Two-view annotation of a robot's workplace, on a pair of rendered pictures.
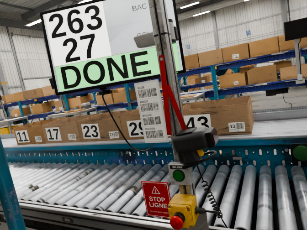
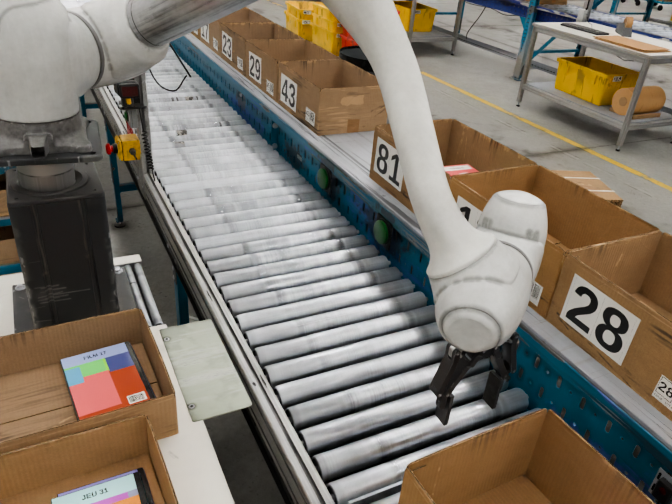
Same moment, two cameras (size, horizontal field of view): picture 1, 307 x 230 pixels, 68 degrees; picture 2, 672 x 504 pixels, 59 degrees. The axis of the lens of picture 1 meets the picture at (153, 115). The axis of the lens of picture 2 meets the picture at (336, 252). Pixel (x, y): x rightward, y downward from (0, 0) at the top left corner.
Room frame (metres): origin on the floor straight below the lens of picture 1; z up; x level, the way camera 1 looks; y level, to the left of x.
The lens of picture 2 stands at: (-0.54, -1.71, 1.62)
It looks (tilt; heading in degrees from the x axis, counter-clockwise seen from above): 30 degrees down; 34
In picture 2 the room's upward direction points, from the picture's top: 5 degrees clockwise
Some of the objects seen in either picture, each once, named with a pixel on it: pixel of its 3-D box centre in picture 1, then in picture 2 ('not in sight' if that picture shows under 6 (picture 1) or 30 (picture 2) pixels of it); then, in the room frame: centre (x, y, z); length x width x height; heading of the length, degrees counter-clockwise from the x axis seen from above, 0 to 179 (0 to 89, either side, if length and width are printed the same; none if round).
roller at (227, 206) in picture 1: (230, 192); (228, 177); (0.90, -0.26, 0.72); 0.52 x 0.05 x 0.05; 152
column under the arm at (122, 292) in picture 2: not in sight; (65, 247); (0.07, -0.60, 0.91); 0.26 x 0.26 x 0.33; 62
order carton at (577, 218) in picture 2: not in sight; (541, 233); (0.81, -1.40, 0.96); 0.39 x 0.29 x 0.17; 62
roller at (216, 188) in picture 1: (215, 191); (223, 170); (0.93, -0.21, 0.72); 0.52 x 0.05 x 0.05; 152
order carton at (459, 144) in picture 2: not in sight; (447, 171); (1.00, -1.06, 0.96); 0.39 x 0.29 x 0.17; 62
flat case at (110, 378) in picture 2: not in sight; (106, 381); (-0.06, -0.89, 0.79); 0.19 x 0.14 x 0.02; 67
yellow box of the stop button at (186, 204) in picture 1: (194, 212); (127, 151); (0.62, -0.07, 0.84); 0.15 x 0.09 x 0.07; 62
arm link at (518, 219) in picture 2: not in sight; (507, 244); (0.27, -1.49, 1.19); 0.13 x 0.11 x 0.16; 11
